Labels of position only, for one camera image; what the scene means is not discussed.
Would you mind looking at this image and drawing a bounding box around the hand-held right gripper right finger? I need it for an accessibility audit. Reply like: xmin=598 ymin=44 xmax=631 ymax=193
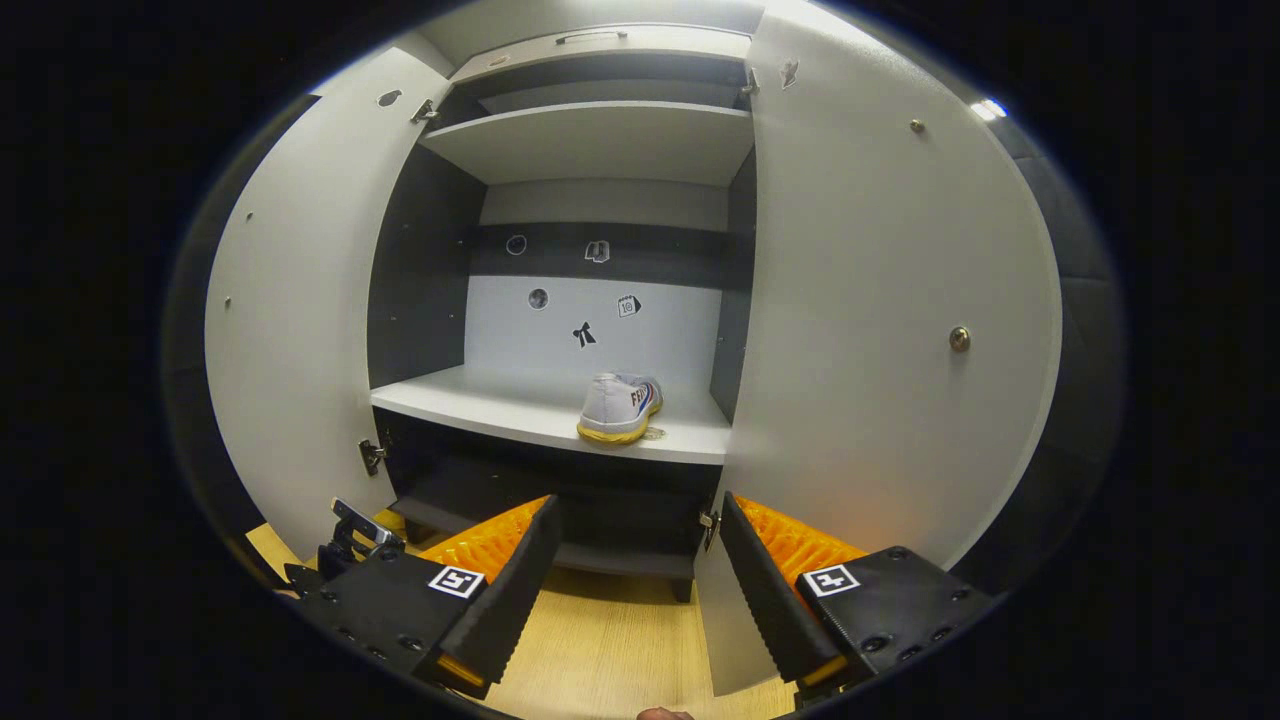
xmin=718 ymin=492 xmax=996 ymax=691

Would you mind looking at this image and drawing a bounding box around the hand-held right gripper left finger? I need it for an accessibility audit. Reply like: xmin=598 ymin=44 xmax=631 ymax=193
xmin=295 ymin=495 xmax=563 ymax=699

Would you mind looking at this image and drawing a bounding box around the white canvas shoe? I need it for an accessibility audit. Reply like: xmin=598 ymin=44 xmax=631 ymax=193
xmin=577 ymin=372 xmax=664 ymax=447

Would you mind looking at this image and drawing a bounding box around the grey shoe cabinet door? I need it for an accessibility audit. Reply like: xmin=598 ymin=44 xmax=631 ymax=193
xmin=693 ymin=0 xmax=1063 ymax=698
xmin=205 ymin=45 xmax=456 ymax=561

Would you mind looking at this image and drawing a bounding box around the grey cabinet drawer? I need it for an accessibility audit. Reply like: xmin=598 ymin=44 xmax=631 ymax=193
xmin=450 ymin=25 xmax=753 ymax=86

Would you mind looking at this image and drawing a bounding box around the black backdrop cloth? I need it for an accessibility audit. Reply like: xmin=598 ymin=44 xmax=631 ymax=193
xmin=165 ymin=95 xmax=1126 ymax=591

